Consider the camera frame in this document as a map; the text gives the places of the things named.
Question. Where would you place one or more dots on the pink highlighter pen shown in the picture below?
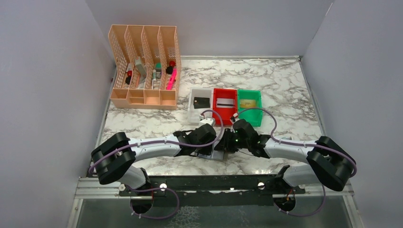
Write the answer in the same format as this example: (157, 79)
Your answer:
(172, 80)

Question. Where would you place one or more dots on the grey metal card holder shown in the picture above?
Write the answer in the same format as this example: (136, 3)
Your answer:
(217, 154)

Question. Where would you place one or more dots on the black mounting rail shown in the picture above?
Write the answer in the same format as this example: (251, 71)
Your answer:
(194, 191)

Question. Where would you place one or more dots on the black card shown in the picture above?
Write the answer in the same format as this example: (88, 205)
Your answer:
(201, 102)

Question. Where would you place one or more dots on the red black stamp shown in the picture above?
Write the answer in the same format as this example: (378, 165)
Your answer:
(169, 69)

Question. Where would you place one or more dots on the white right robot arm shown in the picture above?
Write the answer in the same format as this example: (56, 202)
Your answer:
(323, 161)

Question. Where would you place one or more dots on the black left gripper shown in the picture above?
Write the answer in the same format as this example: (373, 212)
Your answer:
(213, 144)

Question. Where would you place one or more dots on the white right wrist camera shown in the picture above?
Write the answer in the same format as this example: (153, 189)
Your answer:
(234, 118)

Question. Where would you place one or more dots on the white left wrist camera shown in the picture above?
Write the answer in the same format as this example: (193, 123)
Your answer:
(207, 120)

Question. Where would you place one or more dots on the white striped card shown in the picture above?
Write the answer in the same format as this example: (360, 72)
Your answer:
(225, 103)

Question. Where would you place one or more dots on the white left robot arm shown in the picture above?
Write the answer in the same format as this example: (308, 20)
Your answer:
(113, 159)

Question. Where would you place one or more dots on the white plastic bin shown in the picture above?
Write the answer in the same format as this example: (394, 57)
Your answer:
(193, 114)

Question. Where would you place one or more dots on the peach plastic desk organizer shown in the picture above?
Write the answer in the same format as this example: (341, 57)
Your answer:
(148, 63)

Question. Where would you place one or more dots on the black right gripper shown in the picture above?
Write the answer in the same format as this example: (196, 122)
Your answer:
(228, 143)

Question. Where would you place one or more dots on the gold card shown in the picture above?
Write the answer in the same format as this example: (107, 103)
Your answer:
(247, 103)

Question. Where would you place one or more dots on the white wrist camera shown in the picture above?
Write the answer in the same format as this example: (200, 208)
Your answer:
(234, 118)
(207, 120)

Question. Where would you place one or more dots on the red plastic bin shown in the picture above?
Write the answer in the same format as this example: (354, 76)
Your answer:
(225, 113)

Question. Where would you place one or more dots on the green capped bottle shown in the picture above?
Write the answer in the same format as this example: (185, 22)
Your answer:
(158, 69)

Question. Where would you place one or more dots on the grey box in organizer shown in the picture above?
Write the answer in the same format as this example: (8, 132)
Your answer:
(140, 66)

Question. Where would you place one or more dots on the green plastic bin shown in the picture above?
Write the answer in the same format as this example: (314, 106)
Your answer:
(252, 115)

